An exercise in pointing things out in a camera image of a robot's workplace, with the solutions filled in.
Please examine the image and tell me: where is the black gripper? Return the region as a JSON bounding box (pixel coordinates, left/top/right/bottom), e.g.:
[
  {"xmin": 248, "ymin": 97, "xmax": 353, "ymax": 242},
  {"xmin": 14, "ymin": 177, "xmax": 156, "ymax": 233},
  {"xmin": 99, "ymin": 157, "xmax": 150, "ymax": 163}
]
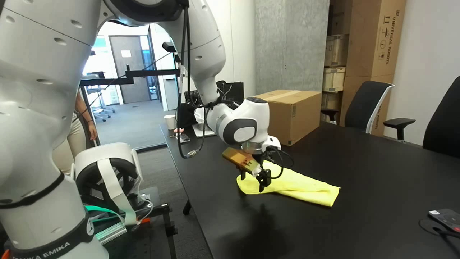
[{"xmin": 247, "ymin": 151, "xmax": 274, "ymax": 194}]

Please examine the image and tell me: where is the yellow towel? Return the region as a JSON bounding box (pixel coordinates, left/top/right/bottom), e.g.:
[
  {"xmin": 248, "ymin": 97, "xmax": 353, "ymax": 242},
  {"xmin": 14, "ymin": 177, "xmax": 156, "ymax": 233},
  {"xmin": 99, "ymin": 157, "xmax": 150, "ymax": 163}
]
[{"xmin": 234, "ymin": 158, "xmax": 343, "ymax": 209}]

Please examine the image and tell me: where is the small cardboard box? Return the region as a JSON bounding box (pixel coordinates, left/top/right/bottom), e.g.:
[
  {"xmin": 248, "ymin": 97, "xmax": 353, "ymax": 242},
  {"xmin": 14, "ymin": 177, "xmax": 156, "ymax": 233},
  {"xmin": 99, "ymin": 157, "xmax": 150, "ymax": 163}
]
[{"xmin": 252, "ymin": 88, "xmax": 323, "ymax": 148}]

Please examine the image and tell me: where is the small pink white object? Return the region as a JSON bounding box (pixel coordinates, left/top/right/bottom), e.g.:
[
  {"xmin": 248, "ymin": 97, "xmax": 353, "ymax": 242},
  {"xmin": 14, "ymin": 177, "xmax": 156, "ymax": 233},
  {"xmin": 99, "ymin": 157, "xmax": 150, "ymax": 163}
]
[{"xmin": 172, "ymin": 125, "xmax": 192, "ymax": 146}]

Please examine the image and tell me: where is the black metal stand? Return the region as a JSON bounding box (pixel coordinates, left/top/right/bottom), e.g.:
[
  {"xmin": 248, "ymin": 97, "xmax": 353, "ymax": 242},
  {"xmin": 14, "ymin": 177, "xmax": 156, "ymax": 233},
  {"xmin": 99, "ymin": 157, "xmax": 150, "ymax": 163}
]
[{"xmin": 140, "ymin": 199, "xmax": 193, "ymax": 259}]

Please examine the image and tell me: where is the white shelf box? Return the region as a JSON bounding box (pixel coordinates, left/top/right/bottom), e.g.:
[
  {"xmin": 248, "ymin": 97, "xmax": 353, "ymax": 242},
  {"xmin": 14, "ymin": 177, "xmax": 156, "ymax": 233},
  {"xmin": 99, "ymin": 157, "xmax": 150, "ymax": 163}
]
[{"xmin": 321, "ymin": 66, "xmax": 346, "ymax": 94}]

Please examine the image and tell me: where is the black white-framed office chair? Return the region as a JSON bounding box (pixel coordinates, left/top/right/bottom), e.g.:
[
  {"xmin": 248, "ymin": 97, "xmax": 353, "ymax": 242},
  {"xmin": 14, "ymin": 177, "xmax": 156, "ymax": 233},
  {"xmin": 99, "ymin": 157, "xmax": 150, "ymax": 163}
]
[{"xmin": 318, "ymin": 79, "xmax": 396, "ymax": 137}]

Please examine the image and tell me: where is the brown shelf box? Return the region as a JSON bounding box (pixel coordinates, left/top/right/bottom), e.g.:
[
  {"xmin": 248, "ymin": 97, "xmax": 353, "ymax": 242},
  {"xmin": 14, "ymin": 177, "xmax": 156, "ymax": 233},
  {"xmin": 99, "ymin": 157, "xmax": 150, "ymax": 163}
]
[{"xmin": 324, "ymin": 33, "xmax": 347, "ymax": 68}]

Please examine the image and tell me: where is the white VR headset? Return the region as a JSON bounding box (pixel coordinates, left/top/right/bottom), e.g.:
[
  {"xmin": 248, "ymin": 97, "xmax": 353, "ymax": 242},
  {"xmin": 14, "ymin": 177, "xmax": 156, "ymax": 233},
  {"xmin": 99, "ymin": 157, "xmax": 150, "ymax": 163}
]
[{"xmin": 70, "ymin": 141, "xmax": 155, "ymax": 228}]

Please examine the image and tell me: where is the black round pad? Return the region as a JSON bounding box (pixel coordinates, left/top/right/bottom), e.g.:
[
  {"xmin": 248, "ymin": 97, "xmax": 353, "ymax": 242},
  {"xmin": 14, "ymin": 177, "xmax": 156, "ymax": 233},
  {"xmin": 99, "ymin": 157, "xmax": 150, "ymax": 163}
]
[{"xmin": 418, "ymin": 215, "xmax": 460, "ymax": 256}]

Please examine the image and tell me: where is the tall cardboard box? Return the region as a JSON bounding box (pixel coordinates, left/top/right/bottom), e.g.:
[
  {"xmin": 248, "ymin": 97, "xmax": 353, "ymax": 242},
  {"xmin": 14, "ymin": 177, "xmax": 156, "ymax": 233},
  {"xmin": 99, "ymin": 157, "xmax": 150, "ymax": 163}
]
[{"xmin": 329, "ymin": 0, "xmax": 408, "ymax": 138}]

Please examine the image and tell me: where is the black smartphone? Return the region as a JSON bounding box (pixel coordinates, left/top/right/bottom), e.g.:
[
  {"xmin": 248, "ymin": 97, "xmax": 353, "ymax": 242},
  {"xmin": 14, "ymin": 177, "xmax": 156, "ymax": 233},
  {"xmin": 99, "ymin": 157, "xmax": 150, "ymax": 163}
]
[{"xmin": 426, "ymin": 207, "xmax": 460, "ymax": 235}]

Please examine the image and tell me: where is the person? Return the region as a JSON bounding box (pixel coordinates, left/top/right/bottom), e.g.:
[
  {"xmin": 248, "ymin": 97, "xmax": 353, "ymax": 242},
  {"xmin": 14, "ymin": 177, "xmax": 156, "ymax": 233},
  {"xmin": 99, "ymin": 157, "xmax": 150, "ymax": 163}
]
[{"xmin": 50, "ymin": 89, "xmax": 100, "ymax": 177}]

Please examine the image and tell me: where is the tan wrist camera mount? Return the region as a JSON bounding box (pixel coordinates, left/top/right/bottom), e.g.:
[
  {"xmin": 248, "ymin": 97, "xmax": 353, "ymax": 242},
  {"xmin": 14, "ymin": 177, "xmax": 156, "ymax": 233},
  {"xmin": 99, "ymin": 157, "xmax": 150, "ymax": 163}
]
[{"xmin": 219, "ymin": 147, "xmax": 254, "ymax": 174}]

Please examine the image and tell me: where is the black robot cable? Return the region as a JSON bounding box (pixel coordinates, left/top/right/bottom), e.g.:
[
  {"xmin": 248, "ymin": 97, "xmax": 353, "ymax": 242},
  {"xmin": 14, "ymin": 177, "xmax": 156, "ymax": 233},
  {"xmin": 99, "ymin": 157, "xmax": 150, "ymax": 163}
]
[{"xmin": 173, "ymin": 0, "xmax": 288, "ymax": 181}]

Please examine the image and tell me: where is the black horizontal mount bar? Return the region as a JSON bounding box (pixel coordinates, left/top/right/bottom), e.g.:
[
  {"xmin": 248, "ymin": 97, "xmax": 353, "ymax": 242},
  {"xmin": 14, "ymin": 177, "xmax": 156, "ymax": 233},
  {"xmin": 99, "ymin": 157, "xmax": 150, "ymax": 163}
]
[{"xmin": 77, "ymin": 63, "xmax": 182, "ymax": 89}]

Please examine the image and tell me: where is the green cable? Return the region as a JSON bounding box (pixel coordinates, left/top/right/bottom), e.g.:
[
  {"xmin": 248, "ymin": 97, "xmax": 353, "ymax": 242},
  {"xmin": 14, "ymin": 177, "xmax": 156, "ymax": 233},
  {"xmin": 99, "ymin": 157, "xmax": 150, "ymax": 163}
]
[{"xmin": 83, "ymin": 203, "xmax": 155, "ymax": 242}]

